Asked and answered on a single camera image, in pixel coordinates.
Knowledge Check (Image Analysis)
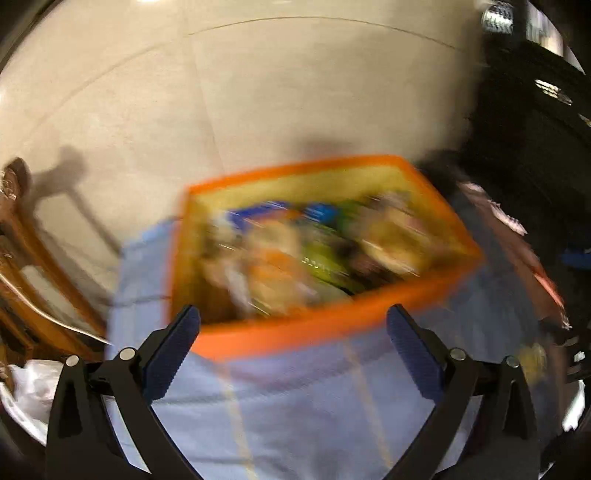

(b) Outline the blue cloth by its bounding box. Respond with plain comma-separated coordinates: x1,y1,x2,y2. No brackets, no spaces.
103,191,569,480

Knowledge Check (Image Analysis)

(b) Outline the green yellow snack bag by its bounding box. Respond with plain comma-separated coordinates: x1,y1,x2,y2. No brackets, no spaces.
298,221,365,296

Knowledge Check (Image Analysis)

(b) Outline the carved wooden furniture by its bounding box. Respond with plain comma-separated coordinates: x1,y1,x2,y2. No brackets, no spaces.
1,158,107,361

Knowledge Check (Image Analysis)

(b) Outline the orange cardboard snack box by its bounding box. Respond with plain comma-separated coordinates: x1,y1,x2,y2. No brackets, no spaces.
167,155,483,362

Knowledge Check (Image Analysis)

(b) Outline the blue snack packet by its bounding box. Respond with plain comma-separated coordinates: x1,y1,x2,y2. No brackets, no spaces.
225,200,290,232

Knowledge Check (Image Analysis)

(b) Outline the white plastic bag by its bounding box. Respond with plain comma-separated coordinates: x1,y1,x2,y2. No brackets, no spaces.
1,359,63,447

